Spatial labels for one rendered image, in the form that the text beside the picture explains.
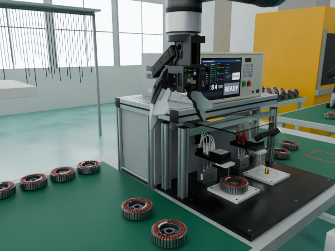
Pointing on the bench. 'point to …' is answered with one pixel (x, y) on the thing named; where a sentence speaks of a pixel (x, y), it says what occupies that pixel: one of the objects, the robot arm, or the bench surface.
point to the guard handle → (266, 134)
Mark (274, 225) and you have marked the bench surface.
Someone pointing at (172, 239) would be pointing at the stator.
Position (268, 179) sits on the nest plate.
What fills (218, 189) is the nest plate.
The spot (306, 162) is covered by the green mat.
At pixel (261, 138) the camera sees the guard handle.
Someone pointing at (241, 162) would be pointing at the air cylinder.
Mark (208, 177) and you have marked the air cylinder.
